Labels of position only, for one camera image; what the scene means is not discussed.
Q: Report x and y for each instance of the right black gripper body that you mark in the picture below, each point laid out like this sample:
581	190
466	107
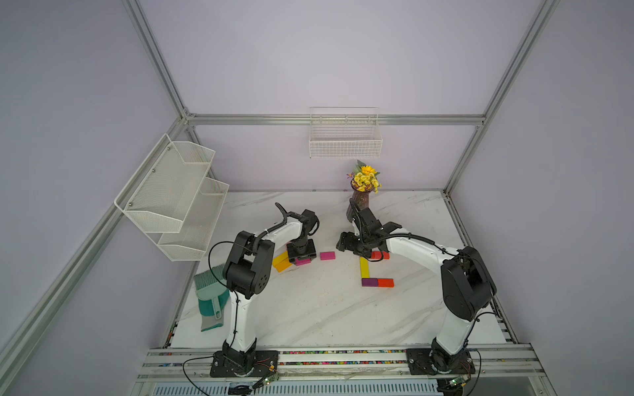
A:
361	245

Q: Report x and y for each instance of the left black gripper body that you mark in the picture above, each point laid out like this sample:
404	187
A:
301	249

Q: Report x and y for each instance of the light red block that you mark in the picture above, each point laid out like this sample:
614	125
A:
379	256

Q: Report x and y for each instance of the magenta block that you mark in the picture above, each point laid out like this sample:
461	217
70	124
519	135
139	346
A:
327	256
299	263

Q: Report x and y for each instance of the lime yellow long block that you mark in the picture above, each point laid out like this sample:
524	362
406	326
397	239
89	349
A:
364	268

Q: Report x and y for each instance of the dark purple block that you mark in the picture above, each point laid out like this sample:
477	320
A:
370	282

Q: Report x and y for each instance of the orange-red block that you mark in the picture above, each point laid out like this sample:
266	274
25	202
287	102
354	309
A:
385	283

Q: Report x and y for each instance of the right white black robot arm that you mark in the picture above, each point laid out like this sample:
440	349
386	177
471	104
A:
466	284

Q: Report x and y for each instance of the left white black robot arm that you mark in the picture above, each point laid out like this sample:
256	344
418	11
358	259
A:
248	268

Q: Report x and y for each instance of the yellow flat block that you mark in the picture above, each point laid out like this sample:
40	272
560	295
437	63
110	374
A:
280	258

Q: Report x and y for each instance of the orange block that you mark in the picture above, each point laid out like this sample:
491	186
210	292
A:
282	266

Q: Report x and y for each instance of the dark glass vase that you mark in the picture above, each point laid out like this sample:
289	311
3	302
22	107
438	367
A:
360	198

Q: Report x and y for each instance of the yellow flower bouquet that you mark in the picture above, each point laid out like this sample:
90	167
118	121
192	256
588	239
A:
364	178

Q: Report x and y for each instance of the green dustpan brush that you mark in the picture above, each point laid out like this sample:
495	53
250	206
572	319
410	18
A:
212	296

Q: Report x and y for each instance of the lower white mesh shelf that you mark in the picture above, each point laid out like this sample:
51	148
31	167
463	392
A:
192	242

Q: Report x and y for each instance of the white mesh shelf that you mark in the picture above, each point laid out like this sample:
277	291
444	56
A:
192	242
159	196

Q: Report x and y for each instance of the upper white mesh shelf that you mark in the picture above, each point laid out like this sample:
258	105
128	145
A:
159	196

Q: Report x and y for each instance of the white wire wall basket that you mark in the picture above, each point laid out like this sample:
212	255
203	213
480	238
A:
345	132

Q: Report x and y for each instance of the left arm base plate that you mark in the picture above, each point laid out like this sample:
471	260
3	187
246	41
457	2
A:
251	364

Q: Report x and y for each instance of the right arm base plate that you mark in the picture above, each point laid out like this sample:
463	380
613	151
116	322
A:
430	362

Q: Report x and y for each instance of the aluminium front rail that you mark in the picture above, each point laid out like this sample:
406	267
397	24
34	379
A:
344	363

